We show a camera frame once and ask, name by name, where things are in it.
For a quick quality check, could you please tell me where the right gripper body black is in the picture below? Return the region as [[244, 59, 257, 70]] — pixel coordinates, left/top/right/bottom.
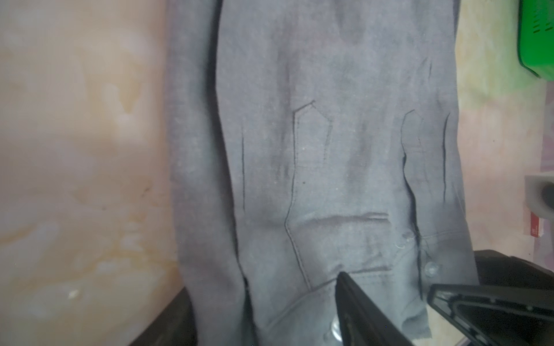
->
[[428, 250, 553, 345]]

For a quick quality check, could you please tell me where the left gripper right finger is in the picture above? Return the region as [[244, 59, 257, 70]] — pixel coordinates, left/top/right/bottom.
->
[[335, 272, 412, 346]]

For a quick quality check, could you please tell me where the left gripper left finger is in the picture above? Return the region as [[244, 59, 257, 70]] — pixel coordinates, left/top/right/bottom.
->
[[130, 288, 197, 346]]

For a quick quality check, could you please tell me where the grey long sleeve shirt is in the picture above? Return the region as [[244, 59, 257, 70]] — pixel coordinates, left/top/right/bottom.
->
[[164, 0, 478, 345]]

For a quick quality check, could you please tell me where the red white label card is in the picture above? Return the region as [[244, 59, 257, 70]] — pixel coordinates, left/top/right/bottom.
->
[[529, 212, 544, 238]]

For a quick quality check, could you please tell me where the green plastic basket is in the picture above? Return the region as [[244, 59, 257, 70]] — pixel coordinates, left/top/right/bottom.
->
[[517, 0, 554, 82]]

